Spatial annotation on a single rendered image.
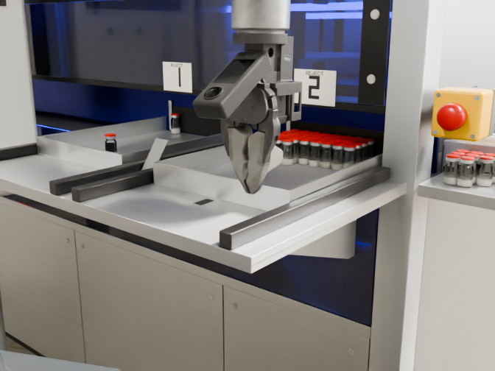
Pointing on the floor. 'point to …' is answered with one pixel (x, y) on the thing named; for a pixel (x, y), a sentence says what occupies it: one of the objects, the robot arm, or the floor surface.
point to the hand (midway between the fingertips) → (247, 185)
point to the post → (404, 120)
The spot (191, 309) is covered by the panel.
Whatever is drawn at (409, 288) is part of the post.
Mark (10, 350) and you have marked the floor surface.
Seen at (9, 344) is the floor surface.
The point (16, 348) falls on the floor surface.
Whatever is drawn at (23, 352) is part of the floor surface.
